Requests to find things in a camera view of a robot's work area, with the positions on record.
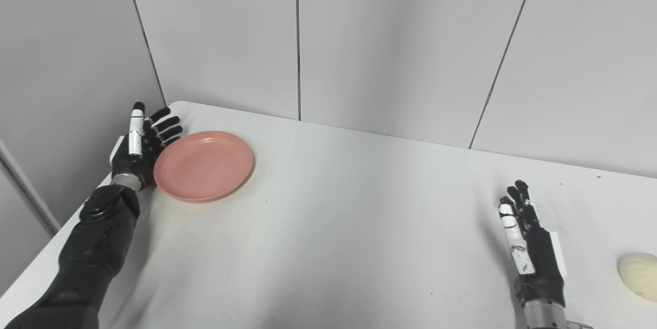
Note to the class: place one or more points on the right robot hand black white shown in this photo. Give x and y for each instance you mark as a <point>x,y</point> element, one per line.
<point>534,257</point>

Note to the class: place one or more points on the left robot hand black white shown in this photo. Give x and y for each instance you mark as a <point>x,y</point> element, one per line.
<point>137,152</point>

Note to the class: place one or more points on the pink round plate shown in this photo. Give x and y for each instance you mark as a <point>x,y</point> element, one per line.
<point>203,166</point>

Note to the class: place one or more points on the white steamed bun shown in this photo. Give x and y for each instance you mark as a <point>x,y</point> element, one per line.
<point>640,275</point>

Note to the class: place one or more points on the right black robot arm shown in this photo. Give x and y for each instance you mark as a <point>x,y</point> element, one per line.
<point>549,316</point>

